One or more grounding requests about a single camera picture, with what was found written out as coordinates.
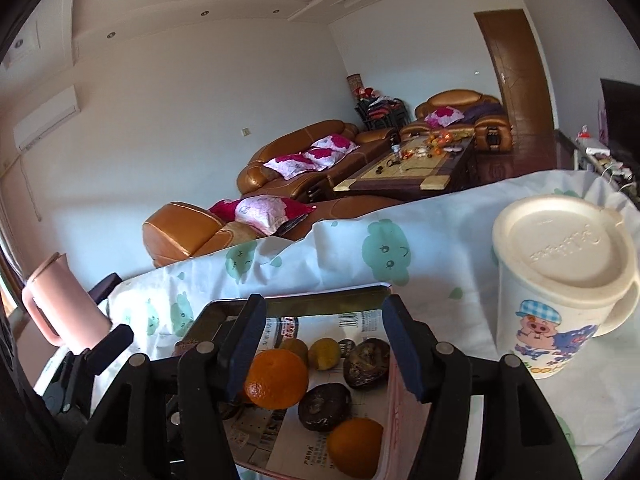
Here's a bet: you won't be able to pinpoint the orange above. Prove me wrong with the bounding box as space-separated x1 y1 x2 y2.
327 417 385 479
243 349 309 409

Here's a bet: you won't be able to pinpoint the light pink pillow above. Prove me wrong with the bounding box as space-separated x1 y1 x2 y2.
235 196 317 236

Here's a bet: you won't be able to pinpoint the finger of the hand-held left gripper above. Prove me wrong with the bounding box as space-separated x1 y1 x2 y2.
165 395 186 461
89 325 133 376

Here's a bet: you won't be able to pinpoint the brown wooden door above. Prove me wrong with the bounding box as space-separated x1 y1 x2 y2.
474 8 558 137

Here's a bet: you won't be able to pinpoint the yellow small fruit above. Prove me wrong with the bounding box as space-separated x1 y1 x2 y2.
307 337 342 372

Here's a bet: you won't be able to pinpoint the brown leather armchair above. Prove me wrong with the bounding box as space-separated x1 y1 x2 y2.
414 89 516 153

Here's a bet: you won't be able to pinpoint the long brown leather sofa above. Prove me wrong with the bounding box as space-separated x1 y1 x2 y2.
236 120 401 198

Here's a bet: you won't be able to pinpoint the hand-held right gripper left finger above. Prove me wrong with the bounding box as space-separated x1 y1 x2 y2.
62 294 268 480

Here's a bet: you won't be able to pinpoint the pink cardboard box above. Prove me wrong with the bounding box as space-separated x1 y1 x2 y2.
172 284 436 480

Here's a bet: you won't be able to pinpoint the white cloud-print tablecloth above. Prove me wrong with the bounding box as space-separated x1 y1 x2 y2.
35 167 640 480

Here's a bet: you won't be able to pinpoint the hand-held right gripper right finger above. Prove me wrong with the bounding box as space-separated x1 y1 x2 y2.
382 294 583 480

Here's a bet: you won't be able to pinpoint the black television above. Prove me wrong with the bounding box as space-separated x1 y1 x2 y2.
600 78 640 161

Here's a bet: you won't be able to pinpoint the white air conditioner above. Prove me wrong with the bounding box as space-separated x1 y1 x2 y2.
12 85 81 152

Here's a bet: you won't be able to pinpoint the brownish green small fruit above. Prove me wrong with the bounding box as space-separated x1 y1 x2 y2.
278 338 308 366

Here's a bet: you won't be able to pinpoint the dark television stand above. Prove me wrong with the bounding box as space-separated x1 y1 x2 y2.
555 130 640 183

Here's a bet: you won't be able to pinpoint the stacked dark chairs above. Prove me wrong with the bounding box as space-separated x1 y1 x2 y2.
356 95 408 131

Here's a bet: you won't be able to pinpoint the purple blanket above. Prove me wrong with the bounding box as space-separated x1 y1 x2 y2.
464 102 504 122

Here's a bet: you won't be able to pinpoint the cream plastic cup lid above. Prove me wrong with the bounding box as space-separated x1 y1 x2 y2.
492 195 624 307

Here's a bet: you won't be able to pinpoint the dark brown round fruit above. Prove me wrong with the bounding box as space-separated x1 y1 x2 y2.
298 383 352 432
342 338 391 390

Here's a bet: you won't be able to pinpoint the white cartoon-print cup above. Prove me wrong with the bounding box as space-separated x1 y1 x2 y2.
491 195 640 380

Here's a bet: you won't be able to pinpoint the wooden coffee table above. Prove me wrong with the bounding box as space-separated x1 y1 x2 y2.
332 132 476 204

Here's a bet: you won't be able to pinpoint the pink floral pillow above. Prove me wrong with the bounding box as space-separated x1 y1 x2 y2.
263 151 321 179
305 132 361 170
425 106 465 129

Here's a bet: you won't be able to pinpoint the pink kettle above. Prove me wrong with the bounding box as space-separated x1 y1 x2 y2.
21 252 111 356

